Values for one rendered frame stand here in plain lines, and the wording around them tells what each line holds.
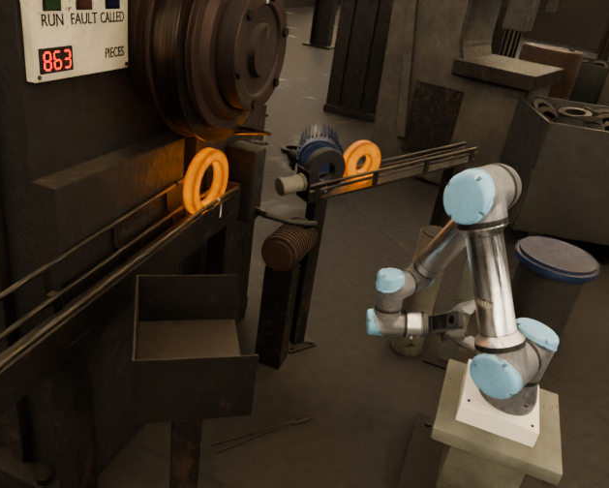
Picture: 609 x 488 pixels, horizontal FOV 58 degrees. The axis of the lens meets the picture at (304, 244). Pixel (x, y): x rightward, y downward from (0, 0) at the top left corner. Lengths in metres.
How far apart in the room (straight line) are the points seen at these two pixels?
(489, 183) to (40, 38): 0.92
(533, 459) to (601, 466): 0.60
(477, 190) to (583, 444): 1.18
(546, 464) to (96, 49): 1.40
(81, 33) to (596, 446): 1.96
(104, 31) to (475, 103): 2.99
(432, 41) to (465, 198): 2.79
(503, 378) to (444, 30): 2.93
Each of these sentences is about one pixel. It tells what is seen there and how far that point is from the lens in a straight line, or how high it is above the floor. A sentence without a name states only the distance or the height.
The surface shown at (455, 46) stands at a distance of 3.94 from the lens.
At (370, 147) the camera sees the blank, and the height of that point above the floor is 0.78.
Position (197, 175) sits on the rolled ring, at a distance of 1.44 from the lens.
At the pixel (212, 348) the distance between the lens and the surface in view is 1.15.
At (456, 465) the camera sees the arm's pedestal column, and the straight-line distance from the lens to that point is 1.69.
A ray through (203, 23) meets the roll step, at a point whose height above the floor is 1.17.
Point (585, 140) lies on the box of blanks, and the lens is 3.31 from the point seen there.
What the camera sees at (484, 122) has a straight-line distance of 3.90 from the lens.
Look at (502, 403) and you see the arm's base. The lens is 1.57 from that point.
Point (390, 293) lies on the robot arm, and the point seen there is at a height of 0.55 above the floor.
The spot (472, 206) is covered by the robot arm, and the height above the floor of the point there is 0.89.
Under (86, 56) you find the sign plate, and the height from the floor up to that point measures 1.09.
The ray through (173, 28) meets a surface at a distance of 1.21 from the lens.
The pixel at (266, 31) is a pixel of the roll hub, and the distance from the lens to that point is 1.36.
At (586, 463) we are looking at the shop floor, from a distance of 2.14.
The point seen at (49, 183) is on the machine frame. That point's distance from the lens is 1.18.
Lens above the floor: 1.32
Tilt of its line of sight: 27 degrees down
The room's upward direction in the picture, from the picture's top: 9 degrees clockwise
